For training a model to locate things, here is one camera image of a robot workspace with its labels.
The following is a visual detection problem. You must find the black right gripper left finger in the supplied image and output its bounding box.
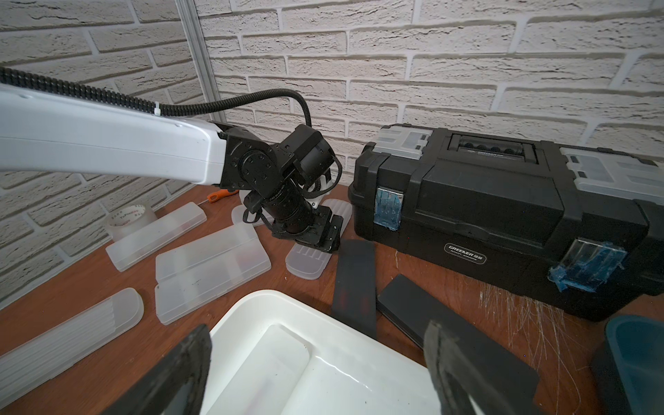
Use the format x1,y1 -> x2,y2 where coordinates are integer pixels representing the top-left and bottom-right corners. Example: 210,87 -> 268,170
103,324 -> 212,414

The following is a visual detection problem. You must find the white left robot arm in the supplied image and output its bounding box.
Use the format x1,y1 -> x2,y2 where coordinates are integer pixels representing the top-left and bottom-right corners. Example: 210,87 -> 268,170
1,85 -> 342,252

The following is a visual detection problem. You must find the wide translucent pencil case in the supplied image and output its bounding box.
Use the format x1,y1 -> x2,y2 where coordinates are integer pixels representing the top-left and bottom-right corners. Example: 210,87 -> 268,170
155,224 -> 271,325

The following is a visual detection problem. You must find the ribbed translucent pencil case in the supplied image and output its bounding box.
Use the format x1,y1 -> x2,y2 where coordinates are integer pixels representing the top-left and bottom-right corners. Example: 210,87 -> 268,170
285,199 -> 352,280
1,288 -> 145,408

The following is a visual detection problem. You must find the white plastic storage box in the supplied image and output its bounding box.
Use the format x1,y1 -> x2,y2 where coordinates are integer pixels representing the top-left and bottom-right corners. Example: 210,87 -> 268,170
201,290 -> 440,414

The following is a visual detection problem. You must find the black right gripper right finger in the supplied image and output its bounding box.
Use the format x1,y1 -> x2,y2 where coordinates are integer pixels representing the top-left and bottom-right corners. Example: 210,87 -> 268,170
424,321 -> 541,414

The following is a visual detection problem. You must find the orange handled screwdriver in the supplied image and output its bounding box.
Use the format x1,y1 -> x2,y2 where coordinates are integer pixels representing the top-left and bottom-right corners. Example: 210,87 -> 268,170
206,190 -> 239,203

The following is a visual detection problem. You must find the black plastic toolbox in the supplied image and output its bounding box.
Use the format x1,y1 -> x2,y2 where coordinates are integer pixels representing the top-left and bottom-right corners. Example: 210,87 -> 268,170
349,124 -> 663,322

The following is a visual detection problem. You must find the smooth translucent pencil case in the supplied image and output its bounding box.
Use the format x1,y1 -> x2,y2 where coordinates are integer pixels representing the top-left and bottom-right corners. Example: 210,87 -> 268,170
231,205 -> 264,228

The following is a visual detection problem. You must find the clear tape roll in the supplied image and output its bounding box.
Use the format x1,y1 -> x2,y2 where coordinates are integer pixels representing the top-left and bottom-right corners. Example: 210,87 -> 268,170
104,204 -> 157,242

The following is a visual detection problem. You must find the small translucent pencil case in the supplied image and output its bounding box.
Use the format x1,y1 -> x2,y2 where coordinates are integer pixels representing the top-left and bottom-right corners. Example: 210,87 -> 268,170
107,202 -> 207,271

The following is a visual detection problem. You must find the long black pencil case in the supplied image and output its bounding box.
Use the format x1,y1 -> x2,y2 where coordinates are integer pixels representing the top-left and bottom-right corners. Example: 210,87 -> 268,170
331,240 -> 378,340

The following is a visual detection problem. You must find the flat black pencil case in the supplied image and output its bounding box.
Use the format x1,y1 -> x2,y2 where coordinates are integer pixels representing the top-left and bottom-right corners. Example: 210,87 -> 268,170
377,274 -> 541,414

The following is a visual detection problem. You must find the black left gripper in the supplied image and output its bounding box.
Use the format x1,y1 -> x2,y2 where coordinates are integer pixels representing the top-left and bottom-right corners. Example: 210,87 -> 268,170
270,205 -> 343,253

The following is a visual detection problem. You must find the teal plastic storage tray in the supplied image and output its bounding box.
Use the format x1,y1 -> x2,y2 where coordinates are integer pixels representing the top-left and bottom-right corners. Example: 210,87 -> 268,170
591,316 -> 664,414

